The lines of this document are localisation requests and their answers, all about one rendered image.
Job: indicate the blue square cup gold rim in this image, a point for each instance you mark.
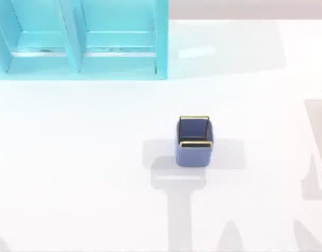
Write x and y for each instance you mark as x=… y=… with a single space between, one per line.
x=194 y=155

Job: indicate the light blue rack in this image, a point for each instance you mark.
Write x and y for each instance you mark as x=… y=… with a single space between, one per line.
x=72 y=39

